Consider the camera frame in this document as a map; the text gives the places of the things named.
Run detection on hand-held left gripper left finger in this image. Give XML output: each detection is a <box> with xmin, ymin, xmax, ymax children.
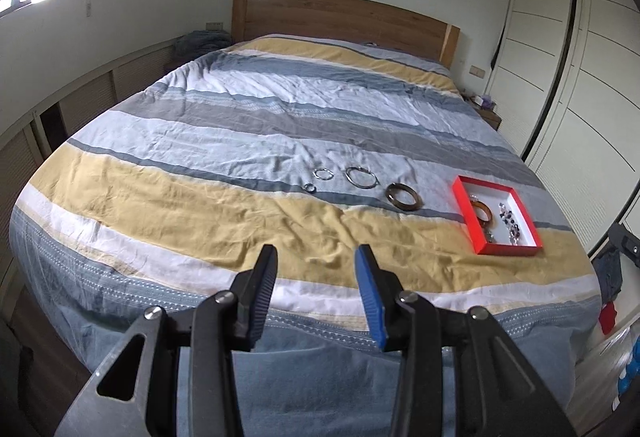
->
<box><xmin>52</xmin><ymin>244</ymin><xmax>279</xmax><ymax>437</ymax></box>

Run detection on beaded bracelet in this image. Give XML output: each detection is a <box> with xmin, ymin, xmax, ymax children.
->
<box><xmin>497</xmin><ymin>201</ymin><xmax>524</xmax><ymax>246</ymax></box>

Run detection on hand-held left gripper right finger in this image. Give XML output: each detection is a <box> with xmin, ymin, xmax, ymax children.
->
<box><xmin>354</xmin><ymin>243</ymin><xmax>576</xmax><ymax>437</ymax></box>

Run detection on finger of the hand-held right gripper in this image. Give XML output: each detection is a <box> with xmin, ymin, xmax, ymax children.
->
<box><xmin>607</xmin><ymin>223</ymin><xmax>640</xmax><ymax>268</ymax></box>

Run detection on low wall cabinet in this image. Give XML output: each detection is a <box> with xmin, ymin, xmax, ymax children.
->
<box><xmin>0</xmin><ymin>37</ymin><xmax>181</xmax><ymax>318</ymax></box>

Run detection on wooden headboard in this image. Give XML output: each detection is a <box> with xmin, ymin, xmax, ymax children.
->
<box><xmin>231</xmin><ymin>0</ymin><xmax>461</xmax><ymax>70</ymax></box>

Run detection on wooden nightstand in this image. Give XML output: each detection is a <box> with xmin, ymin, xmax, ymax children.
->
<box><xmin>465</xmin><ymin>92</ymin><xmax>502</xmax><ymax>132</ymax></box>

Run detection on dark blue cloth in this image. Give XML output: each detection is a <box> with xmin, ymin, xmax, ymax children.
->
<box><xmin>591</xmin><ymin>249</ymin><xmax>622</xmax><ymax>304</ymax></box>

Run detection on red cloth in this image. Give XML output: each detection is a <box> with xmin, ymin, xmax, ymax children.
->
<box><xmin>599</xmin><ymin>302</ymin><xmax>619</xmax><ymax>336</ymax></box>

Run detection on bed with striped duvet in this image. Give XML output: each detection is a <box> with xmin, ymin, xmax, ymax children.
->
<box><xmin>9</xmin><ymin>34</ymin><xmax>601</xmax><ymax>437</ymax></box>

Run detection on large silver bangle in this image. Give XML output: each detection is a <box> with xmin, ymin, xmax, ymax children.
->
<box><xmin>345</xmin><ymin>166</ymin><xmax>378</xmax><ymax>190</ymax></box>

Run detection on white wardrobe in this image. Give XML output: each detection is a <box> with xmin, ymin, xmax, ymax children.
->
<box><xmin>482</xmin><ymin>0</ymin><xmax>640</xmax><ymax>258</ymax></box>

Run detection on red cardboard box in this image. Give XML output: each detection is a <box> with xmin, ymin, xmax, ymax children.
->
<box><xmin>452</xmin><ymin>175</ymin><xmax>544</xmax><ymax>257</ymax></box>

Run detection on blue plastic objects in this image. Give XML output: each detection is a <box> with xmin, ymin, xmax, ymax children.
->
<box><xmin>617</xmin><ymin>342</ymin><xmax>640</xmax><ymax>398</ymax></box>

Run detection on amber bangle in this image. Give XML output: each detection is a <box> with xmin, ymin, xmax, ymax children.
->
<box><xmin>470</xmin><ymin>199</ymin><xmax>495</xmax><ymax>225</ymax></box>

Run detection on dark brown bangle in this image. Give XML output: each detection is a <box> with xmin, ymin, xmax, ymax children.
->
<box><xmin>385</xmin><ymin>183</ymin><xmax>425</xmax><ymax>212</ymax></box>

